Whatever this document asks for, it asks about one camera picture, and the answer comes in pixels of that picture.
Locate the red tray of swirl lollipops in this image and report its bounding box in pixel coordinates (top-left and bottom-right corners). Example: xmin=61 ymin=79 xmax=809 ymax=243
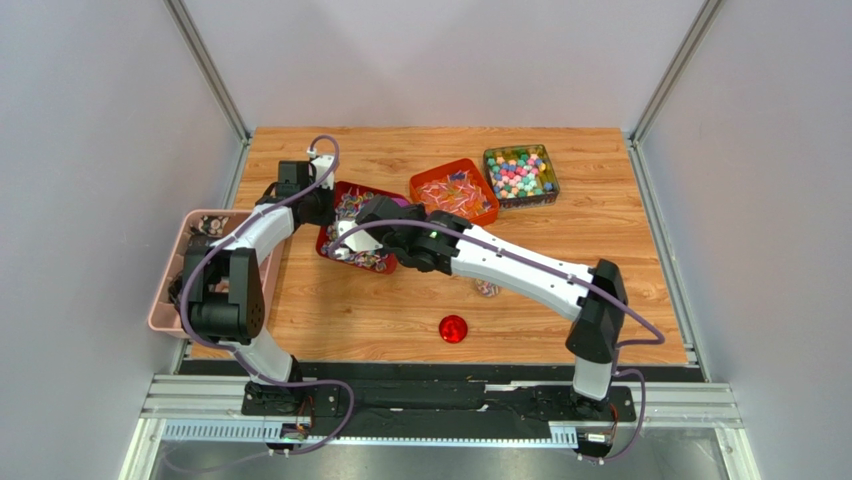
xmin=315 ymin=181 xmax=405 ymax=275

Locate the clear plastic jar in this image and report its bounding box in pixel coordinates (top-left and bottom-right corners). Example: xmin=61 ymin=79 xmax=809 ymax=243
xmin=474 ymin=279 xmax=501 ymax=298

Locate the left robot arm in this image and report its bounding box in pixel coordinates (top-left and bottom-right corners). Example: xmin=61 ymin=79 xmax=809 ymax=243
xmin=178 ymin=155 xmax=339 ymax=398

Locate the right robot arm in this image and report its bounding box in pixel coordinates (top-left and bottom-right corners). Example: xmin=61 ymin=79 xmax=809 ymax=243
xmin=332 ymin=195 xmax=628 ymax=402

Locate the clear tray of colourful candies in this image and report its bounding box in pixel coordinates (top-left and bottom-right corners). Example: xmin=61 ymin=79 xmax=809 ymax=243
xmin=482 ymin=144 xmax=560 ymax=210

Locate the orange tray of lollipops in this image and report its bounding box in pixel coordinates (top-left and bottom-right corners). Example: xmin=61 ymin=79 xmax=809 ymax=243
xmin=409 ymin=158 xmax=499 ymax=226

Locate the red jar lid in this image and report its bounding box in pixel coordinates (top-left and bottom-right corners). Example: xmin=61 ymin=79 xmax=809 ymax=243
xmin=438 ymin=315 xmax=468 ymax=344

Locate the pink organizer basket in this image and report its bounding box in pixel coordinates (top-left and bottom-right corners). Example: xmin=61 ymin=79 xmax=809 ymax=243
xmin=147 ymin=209 xmax=285 ymax=339

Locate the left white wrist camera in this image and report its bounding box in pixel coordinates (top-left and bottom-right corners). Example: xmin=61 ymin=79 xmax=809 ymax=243
xmin=307 ymin=148 xmax=338 ymax=191

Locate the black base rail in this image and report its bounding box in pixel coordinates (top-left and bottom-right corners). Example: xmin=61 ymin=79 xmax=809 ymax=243
xmin=241 ymin=362 xmax=640 ymax=440

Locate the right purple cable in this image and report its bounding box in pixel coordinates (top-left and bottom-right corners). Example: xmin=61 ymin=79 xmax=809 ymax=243
xmin=326 ymin=219 xmax=667 ymax=464

